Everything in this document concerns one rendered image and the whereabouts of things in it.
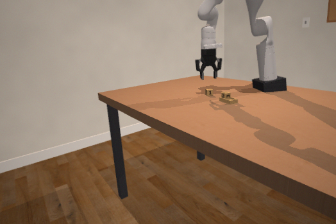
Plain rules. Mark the tan cube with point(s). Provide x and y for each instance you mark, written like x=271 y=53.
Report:
x=226 y=95
x=209 y=92

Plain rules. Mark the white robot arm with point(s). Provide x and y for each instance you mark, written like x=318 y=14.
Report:
x=261 y=26

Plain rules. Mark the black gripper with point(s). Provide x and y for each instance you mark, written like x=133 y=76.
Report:
x=208 y=58

